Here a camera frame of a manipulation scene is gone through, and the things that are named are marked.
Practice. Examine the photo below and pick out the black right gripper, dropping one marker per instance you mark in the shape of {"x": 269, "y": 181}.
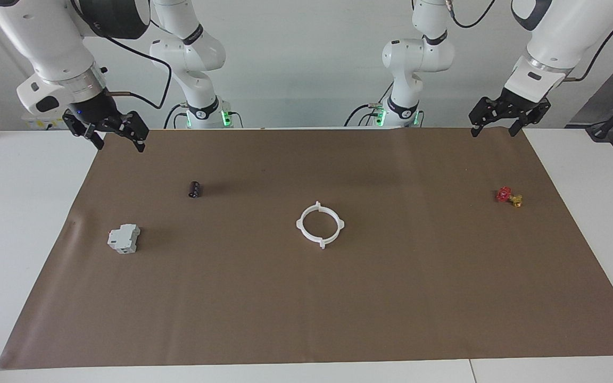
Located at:
{"x": 99, "y": 114}

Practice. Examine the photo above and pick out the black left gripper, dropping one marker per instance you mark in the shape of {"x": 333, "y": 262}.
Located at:
{"x": 514, "y": 106}

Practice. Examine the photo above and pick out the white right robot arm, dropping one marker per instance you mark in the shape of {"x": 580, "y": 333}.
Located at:
{"x": 46, "y": 37}

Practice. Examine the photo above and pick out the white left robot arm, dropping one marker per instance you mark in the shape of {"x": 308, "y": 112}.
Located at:
{"x": 418, "y": 56}

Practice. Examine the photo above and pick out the brass valve with red handwheel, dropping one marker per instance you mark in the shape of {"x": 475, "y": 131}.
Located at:
{"x": 504, "y": 194}

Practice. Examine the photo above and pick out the black cylindrical capacitor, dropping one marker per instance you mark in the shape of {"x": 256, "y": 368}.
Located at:
{"x": 195, "y": 190}

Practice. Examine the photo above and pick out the white circuit breaker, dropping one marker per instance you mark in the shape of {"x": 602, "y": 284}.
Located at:
{"x": 123, "y": 239}

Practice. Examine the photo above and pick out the brown paper mat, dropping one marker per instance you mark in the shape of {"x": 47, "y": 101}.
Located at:
{"x": 306, "y": 298}

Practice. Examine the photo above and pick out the white wall socket box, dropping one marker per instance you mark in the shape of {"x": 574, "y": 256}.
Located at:
{"x": 35, "y": 123}

